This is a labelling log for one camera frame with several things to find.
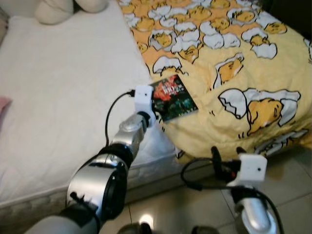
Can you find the dark robot right foot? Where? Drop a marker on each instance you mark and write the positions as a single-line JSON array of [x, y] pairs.
[[204, 230]]

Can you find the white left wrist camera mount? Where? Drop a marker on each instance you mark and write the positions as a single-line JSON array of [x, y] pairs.
[[144, 100]]

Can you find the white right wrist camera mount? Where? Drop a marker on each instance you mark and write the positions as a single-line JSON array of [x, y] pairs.
[[249, 170]]

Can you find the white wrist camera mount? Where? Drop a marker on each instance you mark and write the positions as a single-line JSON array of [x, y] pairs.
[[144, 100], [249, 170]]

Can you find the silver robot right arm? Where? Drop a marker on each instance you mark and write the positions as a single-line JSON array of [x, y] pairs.
[[256, 214]]

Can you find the dark robot left foot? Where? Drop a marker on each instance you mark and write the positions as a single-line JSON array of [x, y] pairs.
[[134, 229]]

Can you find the pink bunny print pillow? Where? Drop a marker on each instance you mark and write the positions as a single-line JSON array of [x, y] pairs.
[[4, 105]]

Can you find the yellow egg print blanket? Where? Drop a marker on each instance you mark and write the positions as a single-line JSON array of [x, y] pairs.
[[234, 68]]

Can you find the dark robot foot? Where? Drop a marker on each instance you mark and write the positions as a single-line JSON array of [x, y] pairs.
[[134, 229], [204, 230]]

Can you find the white bed mattress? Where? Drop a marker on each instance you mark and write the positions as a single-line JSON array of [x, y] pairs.
[[63, 87]]

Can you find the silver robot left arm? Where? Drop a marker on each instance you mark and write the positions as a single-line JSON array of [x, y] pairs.
[[92, 185]]

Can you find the cream plush toy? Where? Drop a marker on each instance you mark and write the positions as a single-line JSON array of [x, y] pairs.
[[53, 12]]

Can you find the dark red green book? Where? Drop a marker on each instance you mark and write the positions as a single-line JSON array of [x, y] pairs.
[[175, 102]]

